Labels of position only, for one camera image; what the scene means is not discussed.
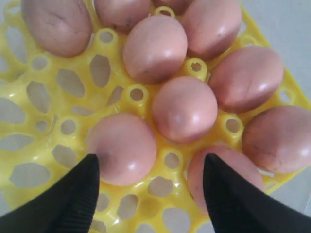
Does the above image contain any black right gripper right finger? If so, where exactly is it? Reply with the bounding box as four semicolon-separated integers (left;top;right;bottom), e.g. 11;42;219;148
205;153;311;233

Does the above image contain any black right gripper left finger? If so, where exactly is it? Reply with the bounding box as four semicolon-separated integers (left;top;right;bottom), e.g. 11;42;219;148
0;154;100;233

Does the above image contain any brown egg cluster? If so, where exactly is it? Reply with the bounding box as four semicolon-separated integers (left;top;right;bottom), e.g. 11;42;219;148
21;0;92;57
87;113;157;186
151;76;218;143
187;145;266;216

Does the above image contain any brown egg cluster front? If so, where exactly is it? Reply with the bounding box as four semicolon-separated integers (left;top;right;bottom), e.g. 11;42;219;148
151;76;218;143

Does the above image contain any brown egg bin front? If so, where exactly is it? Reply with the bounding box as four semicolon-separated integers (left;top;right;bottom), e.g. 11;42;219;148
122;15;188;84

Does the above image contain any brown egg bin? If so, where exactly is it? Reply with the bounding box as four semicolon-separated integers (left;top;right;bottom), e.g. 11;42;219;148
94;0;151;33
122;15;188;84

